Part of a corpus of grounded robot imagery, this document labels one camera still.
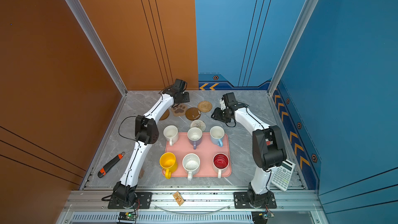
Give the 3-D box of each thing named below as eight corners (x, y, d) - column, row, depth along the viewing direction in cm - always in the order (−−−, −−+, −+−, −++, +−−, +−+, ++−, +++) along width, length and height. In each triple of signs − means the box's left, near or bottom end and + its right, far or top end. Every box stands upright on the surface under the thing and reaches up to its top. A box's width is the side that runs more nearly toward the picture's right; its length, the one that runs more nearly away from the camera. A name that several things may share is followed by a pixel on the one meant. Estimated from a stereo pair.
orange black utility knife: (98, 174, 84) (96, 173, 82) (123, 151, 92) (122, 149, 90) (101, 177, 83) (98, 176, 81) (126, 154, 91) (125, 152, 89)
